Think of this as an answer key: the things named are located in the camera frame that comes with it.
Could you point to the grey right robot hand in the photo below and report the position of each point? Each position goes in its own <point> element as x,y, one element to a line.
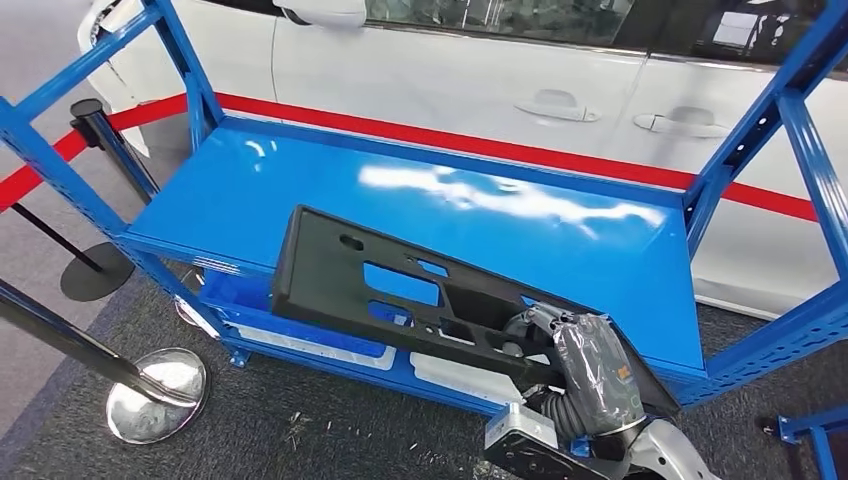
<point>596,371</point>

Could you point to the black plastic panel part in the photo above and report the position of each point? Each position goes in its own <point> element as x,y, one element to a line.
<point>318,285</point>

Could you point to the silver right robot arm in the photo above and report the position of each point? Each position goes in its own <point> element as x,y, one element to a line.
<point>669,457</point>

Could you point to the blue metal shelf rack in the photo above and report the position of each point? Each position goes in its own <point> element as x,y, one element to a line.
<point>298,192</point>

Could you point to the small blue metal rack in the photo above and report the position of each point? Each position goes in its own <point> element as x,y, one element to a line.
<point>821,430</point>

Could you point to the red barrier belt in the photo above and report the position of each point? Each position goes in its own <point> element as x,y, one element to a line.
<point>33,175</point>
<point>464,142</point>

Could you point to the white car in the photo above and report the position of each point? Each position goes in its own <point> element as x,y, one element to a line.
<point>430,66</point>

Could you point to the blue plastic bin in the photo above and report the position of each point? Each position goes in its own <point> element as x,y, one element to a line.
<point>238,295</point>

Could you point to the thin black stanchion, black base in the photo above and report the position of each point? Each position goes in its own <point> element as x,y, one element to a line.
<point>96,275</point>

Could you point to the black stanchion with chrome base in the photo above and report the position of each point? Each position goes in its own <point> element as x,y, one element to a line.
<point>116,149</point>
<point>73,344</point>

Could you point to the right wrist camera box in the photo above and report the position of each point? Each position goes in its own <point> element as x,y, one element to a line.
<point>523,440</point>

